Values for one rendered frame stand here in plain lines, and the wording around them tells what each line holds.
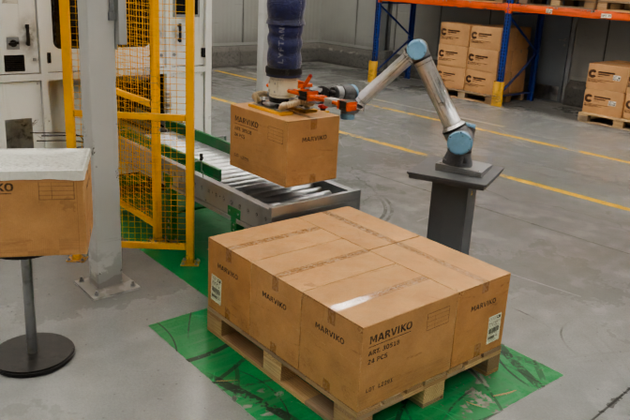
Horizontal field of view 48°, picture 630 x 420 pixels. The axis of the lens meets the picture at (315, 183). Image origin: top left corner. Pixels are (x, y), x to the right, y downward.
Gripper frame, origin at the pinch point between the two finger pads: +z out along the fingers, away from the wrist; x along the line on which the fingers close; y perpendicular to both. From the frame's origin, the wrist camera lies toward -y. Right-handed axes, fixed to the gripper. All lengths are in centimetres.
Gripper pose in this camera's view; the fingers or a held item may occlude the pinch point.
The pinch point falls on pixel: (310, 96)
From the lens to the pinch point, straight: 418.5
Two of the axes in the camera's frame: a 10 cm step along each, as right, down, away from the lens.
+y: -6.3, -2.5, 7.3
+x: 0.5, -9.6, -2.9
